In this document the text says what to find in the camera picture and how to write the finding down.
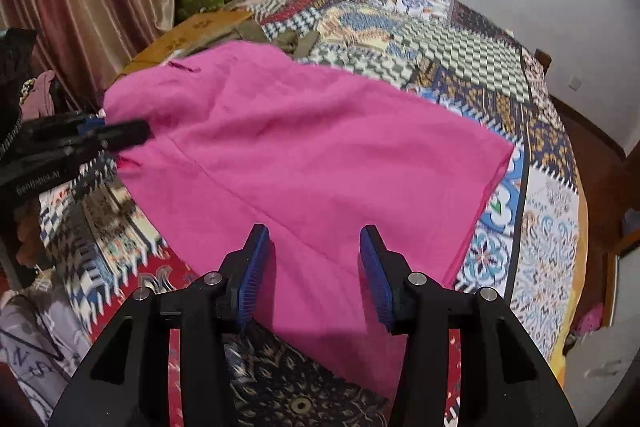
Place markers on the mauve garment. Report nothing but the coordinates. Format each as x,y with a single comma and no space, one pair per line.
40,94

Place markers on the white wall socket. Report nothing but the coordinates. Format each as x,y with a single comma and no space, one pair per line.
575,82

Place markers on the olive green garment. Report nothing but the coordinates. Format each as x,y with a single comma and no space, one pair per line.
295,44

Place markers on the white appliance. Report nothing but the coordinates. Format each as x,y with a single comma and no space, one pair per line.
600,367

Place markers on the person's left hand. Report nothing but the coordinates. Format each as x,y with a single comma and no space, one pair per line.
31,239

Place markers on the wooden bed post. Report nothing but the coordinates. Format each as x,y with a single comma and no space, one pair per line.
543,62

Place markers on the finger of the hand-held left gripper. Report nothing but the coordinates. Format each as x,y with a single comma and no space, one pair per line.
127,133
92,124

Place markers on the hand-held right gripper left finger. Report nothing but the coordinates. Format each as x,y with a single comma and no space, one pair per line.
252,277

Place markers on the grey printed cloth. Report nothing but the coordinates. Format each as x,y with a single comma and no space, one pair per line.
35,357

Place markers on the patchwork printed blanket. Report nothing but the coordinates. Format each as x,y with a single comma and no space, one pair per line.
500,72

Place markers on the pink pants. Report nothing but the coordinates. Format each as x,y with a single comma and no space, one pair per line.
300,147

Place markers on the wooden folding table flower cutouts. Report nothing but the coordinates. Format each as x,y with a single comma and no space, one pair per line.
200,29

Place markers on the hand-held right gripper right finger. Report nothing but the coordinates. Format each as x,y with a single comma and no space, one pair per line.
375,277

